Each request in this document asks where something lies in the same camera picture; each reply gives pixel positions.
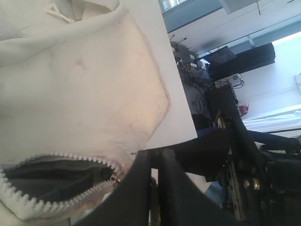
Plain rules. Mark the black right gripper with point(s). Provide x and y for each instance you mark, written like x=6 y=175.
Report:
x=261 y=176

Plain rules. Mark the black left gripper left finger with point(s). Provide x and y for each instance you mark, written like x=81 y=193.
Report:
x=128 y=204

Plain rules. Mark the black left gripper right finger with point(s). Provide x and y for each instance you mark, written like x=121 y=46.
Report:
x=181 y=202

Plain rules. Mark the white fabric duffel bag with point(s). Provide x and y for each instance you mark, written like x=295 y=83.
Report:
x=79 y=87

